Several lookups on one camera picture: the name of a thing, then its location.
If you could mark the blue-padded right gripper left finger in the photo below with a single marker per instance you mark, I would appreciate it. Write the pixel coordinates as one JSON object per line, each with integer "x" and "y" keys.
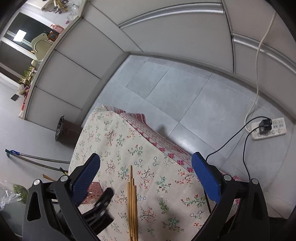
{"x": 52, "y": 208}

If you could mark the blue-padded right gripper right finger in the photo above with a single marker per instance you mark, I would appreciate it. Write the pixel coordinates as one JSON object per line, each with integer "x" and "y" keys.
{"x": 240, "y": 211}

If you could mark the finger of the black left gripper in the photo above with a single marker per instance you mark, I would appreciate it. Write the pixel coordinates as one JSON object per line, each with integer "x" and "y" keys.
{"x": 98, "y": 217}

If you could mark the pink perforated utensil holder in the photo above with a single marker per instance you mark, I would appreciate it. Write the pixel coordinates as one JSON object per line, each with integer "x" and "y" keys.
{"x": 94, "y": 192}

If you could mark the bamboo chopstick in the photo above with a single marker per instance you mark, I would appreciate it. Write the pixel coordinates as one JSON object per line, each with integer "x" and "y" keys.
{"x": 128, "y": 211}
{"x": 135, "y": 213}
{"x": 133, "y": 225}

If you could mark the bamboo chopstick longest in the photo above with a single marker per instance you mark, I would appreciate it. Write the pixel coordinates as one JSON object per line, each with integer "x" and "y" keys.
{"x": 130, "y": 204}

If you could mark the bag of green vegetables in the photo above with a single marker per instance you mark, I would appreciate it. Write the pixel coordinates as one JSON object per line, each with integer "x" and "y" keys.
{"x": 11, "y": 193}

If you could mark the floral tablecloth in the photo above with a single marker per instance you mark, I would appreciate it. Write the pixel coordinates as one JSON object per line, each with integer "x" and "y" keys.
{"x": 171, "y": 203}

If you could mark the dark trash bin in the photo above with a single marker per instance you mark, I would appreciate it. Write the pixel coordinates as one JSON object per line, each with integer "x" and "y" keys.
{"x": 67, "y": 132}

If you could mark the black power adapter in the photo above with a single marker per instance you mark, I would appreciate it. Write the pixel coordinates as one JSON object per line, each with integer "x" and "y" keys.
{"x": 265, "y": 126}

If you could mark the white power strip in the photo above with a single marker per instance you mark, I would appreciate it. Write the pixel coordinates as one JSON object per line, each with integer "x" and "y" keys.
{"x": 278, "y": 129}

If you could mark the potted green onions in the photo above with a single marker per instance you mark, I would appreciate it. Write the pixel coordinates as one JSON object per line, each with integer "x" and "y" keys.
{"x": 28, "y": 75}

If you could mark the beige cutting board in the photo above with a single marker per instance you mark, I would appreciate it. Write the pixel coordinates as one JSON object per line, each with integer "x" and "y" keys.
{"x": 41, "y": 45}

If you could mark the mop with metal handle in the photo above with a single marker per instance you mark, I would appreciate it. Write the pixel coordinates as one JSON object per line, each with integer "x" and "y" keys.
{"x": 33, "y": 160}

